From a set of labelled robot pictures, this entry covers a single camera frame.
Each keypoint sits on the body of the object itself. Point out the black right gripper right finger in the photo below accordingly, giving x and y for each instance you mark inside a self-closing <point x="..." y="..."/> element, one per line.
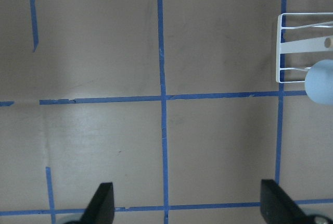
<point x="276" y="206"/>

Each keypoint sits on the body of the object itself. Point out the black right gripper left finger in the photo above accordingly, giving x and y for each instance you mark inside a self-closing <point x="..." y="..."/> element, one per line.
<point x="101" y="207"/>

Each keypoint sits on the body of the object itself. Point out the light blue plastic cup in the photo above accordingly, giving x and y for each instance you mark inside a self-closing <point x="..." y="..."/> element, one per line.
<point x="318" y="82"/>

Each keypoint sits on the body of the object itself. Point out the white wire cup rack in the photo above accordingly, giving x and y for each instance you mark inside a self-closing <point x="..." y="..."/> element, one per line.
<point x="319" y="44"/>

